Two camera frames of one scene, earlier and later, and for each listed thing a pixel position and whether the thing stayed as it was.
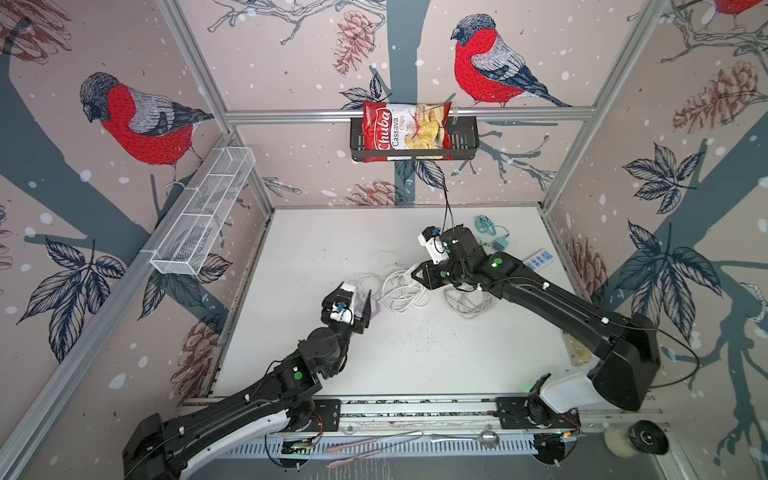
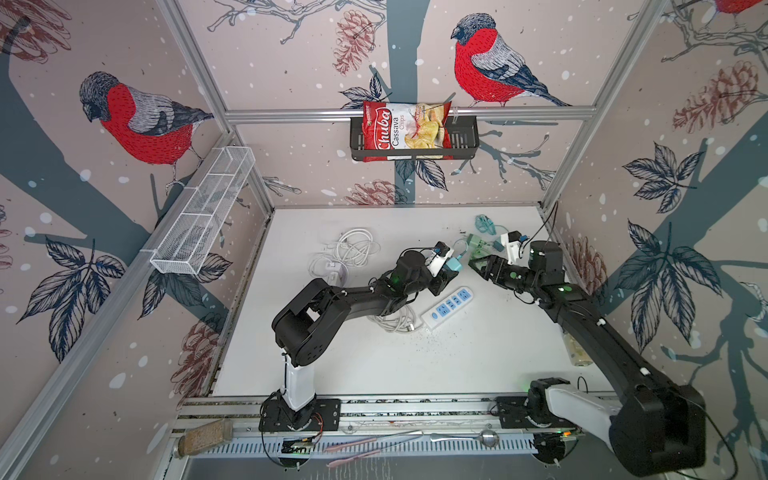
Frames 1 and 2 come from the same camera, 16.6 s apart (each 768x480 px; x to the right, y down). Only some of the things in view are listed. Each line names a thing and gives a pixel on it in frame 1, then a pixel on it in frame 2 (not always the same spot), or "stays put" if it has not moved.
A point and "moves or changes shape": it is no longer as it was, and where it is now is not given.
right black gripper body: (442, 275) → (512, 278)
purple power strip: (375, 308) moves or changes shape
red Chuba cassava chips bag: (405, 126) stays put
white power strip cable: (400, 289) moves or changes shape
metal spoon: (488, 439) stays put
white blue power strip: (540, 259) moves or changes shape
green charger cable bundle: (501, 244) moves or changes shape
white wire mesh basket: (192, 233) stays put
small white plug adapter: (368, 285) moves or changes shape
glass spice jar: (578, 353) stays put
